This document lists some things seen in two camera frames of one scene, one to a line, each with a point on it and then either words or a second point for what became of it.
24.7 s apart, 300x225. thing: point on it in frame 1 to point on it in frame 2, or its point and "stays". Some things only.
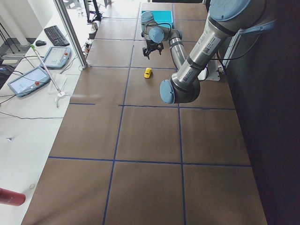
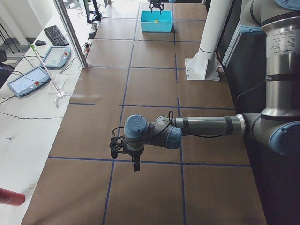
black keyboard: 56,37 stays
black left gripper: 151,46 to 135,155
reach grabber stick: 61,94 stays
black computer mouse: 40,43 stays
